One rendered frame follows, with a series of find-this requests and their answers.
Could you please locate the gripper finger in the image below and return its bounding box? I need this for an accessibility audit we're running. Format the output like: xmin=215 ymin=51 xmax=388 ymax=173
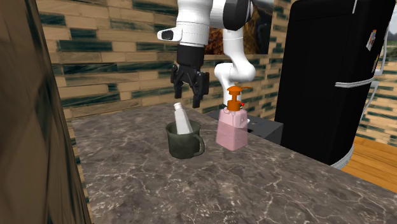
xmin=170 ymin=64 xmax=187 ymax=100
xmin=189 ymin=71 xmax=211 ymax=109

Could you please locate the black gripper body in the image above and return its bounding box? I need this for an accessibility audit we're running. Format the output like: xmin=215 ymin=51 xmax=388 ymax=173
xmin=176 ymin=45 xmax=205 ymax=82

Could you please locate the white tube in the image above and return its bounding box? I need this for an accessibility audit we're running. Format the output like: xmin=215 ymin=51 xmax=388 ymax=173
xmin=173 ymin=102 xmax=194 ymax=136

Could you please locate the pink soap bottle orange pump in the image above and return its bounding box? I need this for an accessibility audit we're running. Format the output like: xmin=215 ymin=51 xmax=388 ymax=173
xmin=216 ymin=85 xmax=253 ymax=152

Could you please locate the dark green mug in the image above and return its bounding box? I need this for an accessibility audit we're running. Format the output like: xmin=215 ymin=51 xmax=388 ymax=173
xmin=165 ymin=119 xmax=206 ymax=160

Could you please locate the dark robot stand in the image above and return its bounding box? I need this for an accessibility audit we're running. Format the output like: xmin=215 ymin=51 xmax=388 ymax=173
xmin=205 ymin=109 xmax=284 ymax=146

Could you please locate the black refrigerator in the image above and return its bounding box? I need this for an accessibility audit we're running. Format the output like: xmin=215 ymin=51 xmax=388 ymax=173
xmin=274 ymin=0 xmax=397 ymax=170

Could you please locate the brown wooden panel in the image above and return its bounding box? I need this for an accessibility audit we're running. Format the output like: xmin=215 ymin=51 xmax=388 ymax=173
xmin=0 ymin=0 xmax=93 ymax=224

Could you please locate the brown wall picture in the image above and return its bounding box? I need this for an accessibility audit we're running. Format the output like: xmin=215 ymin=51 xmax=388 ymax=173
xmin=204 ymin=0 xmax=275 ymax=56

